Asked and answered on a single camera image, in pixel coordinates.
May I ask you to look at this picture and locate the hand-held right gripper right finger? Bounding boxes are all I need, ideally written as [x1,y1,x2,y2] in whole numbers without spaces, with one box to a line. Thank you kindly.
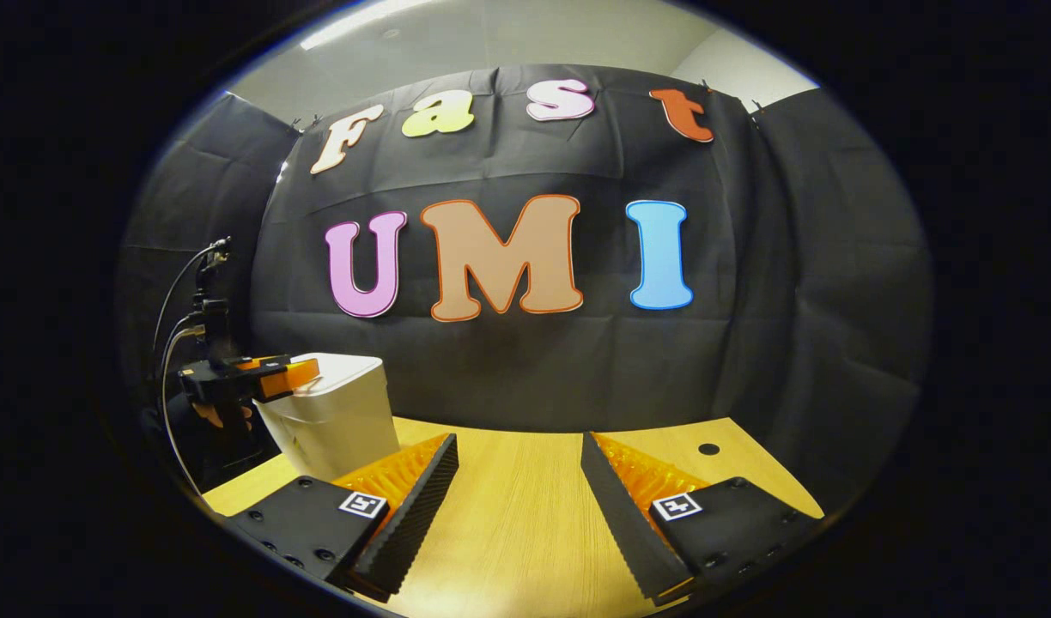
[579,432,828,608]

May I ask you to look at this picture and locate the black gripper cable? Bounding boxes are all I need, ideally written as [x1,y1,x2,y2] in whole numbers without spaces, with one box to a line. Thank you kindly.
[151,240,231,357]

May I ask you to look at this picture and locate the white desktop garbage bin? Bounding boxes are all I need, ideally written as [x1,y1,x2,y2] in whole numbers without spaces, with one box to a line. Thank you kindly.
[252,352,402,483]

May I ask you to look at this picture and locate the ceiling light panel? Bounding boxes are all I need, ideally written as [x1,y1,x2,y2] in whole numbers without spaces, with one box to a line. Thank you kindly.
[301,0,440,51]

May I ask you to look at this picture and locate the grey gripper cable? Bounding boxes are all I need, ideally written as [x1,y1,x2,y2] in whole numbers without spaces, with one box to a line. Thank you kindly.
[161,323,207,497]

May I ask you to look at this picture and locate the wooden desktop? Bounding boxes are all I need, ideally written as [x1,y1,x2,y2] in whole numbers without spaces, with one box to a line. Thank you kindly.
[201,416,827,618]

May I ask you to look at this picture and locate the black backdrop cloth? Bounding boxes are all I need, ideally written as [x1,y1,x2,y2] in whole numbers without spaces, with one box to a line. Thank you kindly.
[118,62,934,516]

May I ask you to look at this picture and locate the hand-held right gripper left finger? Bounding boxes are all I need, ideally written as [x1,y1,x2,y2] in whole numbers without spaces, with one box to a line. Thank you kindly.
[224,432,461,604]

